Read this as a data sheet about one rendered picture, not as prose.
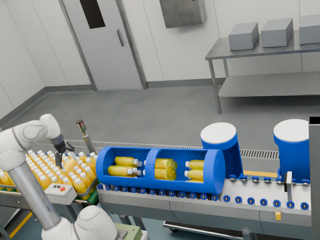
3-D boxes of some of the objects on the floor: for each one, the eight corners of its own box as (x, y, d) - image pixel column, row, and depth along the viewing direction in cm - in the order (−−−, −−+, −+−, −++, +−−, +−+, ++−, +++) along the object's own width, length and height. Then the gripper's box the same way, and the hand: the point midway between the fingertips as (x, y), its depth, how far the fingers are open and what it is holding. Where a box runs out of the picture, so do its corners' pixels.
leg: (151, 252, 302) (131, 205, 271) (145, 251, 305) (125, 204, 274) (154, 247, 307) (135, 199, 276) (148, 246, 309) (128, 199, 278)
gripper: (51, 153, 214) (64, 177, 225) (72, 131, 233) (83, 154, 243) (42, 152, 217) (55, 176, 228) (64, 131, 236) (75, 154, 247)
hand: (69, 164), depth 235 cm, fingers open, 13 cm apart
